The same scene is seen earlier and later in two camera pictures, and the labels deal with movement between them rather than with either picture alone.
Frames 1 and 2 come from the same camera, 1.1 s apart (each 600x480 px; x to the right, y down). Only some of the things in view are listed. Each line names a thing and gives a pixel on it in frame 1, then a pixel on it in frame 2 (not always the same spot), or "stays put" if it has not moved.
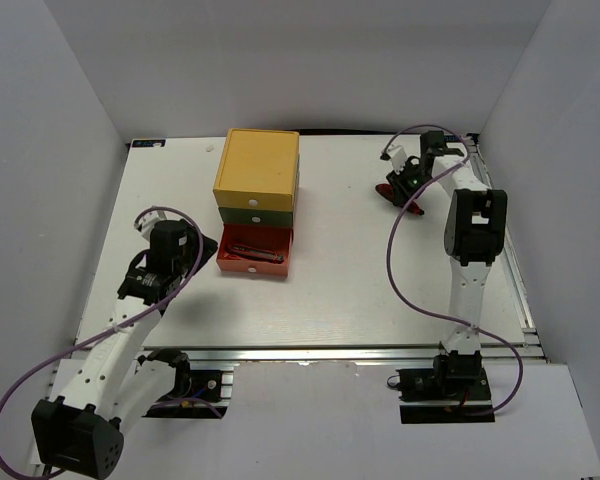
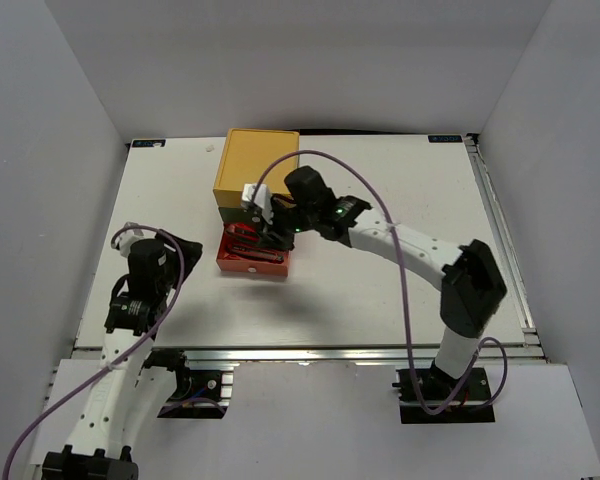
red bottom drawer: x=255 y=249 stays put
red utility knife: x=387 y=191 -> x=243 y=230
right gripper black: x=402 y=194 -> x=272 y=233
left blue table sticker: x=148 y=143 stays put
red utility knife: x=243 y=249 stays put
